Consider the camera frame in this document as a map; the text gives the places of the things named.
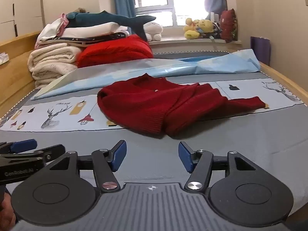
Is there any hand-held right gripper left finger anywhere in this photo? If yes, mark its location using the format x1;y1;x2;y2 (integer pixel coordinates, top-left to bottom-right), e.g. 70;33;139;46
45;140;127;193

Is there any dark red knit sweater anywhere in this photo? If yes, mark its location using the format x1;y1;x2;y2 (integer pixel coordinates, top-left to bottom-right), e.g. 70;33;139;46
97;74;266;137

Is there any white folded blanket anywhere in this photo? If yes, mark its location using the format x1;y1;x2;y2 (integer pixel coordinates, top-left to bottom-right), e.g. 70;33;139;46
63;22;129;39

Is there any wooden bed frame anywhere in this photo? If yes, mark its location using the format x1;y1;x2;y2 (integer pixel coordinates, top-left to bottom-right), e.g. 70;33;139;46
0;30;308;116

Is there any purple bag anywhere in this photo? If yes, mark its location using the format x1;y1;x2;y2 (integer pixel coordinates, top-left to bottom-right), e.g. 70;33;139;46
250;36;271;64

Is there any white and pink cloth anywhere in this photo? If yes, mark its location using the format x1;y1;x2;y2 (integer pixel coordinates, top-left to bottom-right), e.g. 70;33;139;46
35;13;70;49

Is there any bright red knit blanket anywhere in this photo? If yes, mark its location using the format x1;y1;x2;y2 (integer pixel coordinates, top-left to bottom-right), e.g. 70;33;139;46
76;34;155;69

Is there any beige wardrobe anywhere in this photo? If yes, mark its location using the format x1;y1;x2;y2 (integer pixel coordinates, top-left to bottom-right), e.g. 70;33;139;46
0;0;45;38

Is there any yellow duck plush toy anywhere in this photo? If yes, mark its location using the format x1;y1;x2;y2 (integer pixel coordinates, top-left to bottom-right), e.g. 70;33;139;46
183;18;201;40

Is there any cream folded blanket stack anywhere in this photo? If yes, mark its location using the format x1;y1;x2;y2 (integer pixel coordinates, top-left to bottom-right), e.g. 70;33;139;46
27;43;84;90

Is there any red cushion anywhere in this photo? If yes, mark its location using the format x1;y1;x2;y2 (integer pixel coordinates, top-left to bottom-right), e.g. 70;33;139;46
220;9;238;43

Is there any printed deer bed sheet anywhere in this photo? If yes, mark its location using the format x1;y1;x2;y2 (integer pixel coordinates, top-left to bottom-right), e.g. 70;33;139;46
0;78;305;133

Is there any light blue sheet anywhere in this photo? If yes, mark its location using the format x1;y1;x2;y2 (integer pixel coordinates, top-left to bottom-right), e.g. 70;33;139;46
30;49;262;101

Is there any window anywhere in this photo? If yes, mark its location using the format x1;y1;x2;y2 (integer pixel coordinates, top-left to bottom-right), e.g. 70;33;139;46
131;0;208;27

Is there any stone windowsill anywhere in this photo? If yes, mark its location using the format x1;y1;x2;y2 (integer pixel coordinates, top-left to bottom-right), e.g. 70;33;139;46
148;37;242;48

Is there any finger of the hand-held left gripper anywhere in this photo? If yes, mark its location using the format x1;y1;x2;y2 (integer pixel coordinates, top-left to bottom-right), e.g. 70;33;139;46
0;139;38;155
31;144;66;164

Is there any dark printed folded blanket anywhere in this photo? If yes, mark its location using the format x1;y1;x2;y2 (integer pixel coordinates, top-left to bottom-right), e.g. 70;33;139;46
38;30;132;47

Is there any blue shark plush toy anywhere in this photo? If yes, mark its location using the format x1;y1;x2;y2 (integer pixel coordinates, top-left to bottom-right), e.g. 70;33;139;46
66;10;157;41

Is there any white plush toy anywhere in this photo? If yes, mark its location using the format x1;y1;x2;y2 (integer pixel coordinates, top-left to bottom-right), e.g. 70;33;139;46
143;21;164;42

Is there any yellow bear plush toy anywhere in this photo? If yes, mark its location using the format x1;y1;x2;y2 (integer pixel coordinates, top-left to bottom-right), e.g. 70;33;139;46
195;19;215;38

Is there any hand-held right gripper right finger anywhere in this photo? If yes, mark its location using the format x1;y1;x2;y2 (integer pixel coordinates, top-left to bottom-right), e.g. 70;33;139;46
178;141;262;193

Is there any person's left hand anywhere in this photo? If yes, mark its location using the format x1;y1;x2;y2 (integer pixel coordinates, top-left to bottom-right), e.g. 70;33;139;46
0;192;17;225

